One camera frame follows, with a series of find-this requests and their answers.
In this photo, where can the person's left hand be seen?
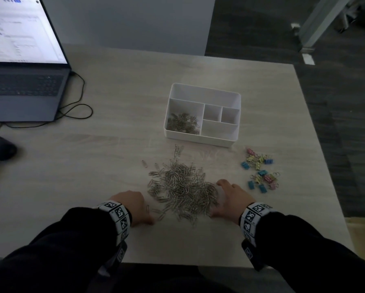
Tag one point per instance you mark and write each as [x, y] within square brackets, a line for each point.
[133, 207]

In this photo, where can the person's right hand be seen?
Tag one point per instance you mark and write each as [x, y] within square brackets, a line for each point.
[236, 201]

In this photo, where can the group of colourful binder clips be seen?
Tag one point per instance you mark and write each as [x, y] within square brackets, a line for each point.
[262, 172]

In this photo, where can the pile of silver paper clips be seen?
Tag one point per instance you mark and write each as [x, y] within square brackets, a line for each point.
[182, 123]
[185, 189]

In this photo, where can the white compartment organizer tray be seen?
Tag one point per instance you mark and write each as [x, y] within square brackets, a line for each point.
[219, 131]

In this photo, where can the person's left forearm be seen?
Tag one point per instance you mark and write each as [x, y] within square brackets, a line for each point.
[48, 256]

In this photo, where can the person's right forearm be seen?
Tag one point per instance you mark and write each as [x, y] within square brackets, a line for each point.
[307, 256]

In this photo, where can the person's black trousers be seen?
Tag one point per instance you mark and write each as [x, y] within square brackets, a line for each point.
[170, 280]

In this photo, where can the left wristband with square markers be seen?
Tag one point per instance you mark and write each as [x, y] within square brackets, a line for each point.
[118, 215]

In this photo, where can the wristband with square markers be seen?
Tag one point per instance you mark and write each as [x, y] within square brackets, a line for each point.
[252, 218]
[118, 215]

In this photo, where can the right wristband with square markers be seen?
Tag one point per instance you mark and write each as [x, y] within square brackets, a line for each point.
[252, 218]

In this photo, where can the black computer mouse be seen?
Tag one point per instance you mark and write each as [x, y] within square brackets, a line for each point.
[0, 147]

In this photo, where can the grey laptop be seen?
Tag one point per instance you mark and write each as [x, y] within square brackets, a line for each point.
[23, 109]

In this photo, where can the white floor plate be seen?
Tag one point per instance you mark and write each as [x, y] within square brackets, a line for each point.
[308, 59]

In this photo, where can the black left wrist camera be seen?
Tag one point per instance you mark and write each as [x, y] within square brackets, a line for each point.
[120, 254]

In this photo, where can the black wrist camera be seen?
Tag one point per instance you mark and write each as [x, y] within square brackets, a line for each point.
[249, 254]
[120, 254]

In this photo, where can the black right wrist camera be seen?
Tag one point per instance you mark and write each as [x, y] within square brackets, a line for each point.
[249, 254]

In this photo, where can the grey metal post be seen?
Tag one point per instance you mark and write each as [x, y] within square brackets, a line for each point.
[320, 21]

